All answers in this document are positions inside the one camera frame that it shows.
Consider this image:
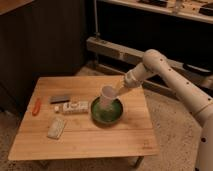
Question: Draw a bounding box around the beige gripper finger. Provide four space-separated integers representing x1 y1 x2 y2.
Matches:
115 90 120 98

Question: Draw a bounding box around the vertical metal pole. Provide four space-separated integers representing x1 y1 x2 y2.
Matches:
93 0 100 41

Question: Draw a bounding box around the grey rectangular block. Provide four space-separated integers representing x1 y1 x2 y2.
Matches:
50 95 70 104

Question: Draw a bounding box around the wooden table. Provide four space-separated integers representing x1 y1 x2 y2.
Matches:
8 76 158 161

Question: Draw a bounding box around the green ceramic bowl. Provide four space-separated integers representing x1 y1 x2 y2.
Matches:
90 97 123 125

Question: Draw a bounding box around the white background shelf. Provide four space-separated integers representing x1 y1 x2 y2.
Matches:
101 0 213 24

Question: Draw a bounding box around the dark wooden cabinet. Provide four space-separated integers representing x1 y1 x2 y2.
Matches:
0 0 86 115

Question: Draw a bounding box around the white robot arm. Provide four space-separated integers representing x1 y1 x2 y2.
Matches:
116 49 213 171

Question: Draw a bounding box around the white ceramic cup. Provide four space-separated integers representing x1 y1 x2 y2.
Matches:
99 85 117 110

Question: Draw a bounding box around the grey metal beam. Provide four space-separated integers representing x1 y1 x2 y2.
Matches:
86 37 213 90

